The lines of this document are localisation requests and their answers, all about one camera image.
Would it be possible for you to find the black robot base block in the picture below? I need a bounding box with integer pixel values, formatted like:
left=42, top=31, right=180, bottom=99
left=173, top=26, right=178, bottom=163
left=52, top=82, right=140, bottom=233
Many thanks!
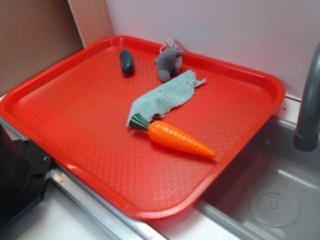
left=0, top=126, right=53, bottom=231

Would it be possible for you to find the orange plastic carrot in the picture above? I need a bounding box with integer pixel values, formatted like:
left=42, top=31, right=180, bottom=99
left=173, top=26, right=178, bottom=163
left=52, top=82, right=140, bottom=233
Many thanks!
left=128, top=113, right=217, bottom=158

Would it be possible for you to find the light blue terry cloth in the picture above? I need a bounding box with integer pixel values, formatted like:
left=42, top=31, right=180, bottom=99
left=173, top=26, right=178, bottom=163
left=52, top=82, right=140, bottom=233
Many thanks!
left=126, top=70, right=207, bottom=126

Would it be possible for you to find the grey plush bunny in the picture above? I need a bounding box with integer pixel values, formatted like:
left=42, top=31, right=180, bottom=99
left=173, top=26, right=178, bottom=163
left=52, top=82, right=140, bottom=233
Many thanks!
left=154, top=37, right=185, bottom=83

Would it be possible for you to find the dark green toy cucumber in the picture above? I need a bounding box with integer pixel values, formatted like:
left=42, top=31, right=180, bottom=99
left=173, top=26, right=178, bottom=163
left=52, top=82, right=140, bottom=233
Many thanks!
left=119, top=49, right=135, bottom=75

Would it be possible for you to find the red plastic tray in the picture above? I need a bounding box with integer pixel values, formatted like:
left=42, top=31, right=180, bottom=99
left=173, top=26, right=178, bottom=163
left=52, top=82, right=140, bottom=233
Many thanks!
left=0, top=36, right=286, bottom=220

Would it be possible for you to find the grey toy sink basin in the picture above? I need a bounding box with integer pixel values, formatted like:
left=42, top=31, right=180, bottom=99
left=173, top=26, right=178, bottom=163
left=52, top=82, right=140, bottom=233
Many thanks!
left=149, top=114, right=320, bottom=240

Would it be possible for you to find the grey faucet spout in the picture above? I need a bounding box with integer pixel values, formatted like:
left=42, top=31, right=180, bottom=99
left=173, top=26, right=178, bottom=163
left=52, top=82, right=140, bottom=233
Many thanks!
left=293, top=45, right=320, bottom=152

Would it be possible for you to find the brown cardboard panel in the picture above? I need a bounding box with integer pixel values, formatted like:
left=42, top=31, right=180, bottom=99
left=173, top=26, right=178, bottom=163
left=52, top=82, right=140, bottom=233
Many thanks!
left=0, top=0, right=114, bottom=96

